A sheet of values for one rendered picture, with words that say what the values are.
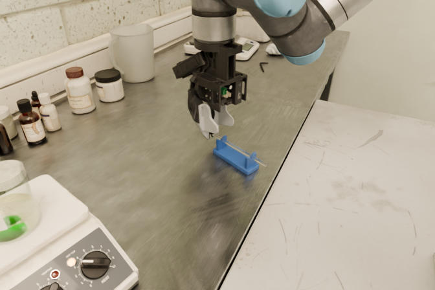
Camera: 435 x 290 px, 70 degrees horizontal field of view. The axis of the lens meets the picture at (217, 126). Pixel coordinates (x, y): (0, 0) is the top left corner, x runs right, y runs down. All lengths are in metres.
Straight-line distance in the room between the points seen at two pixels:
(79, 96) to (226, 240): 0.52
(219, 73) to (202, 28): 0.08
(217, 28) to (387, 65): 1.27
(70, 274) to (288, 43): 0.44
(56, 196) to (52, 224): 0.05
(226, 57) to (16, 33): 0.58
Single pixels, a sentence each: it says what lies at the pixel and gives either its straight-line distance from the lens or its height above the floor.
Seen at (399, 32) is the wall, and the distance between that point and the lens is 1.67.
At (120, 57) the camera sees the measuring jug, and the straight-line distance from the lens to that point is 0.99.
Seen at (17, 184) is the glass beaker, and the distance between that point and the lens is 0.41.
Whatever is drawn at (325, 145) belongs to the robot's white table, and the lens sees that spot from 0.72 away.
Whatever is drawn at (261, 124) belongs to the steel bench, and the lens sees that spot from 0.76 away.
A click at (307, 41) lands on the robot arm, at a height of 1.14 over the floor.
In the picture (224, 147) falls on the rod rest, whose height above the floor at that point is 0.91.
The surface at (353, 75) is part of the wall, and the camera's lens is 1.73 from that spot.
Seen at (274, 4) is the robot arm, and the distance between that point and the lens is 0.43.
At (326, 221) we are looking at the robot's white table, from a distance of 0.55.
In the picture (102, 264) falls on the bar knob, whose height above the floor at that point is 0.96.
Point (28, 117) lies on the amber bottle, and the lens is 0.76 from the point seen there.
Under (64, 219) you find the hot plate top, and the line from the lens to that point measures 0.45.
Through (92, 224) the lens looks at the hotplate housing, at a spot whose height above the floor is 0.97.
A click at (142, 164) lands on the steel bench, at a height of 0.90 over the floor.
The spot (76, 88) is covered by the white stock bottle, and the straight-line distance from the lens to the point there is 0.84.
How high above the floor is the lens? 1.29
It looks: 31 degrees down
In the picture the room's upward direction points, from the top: straight up
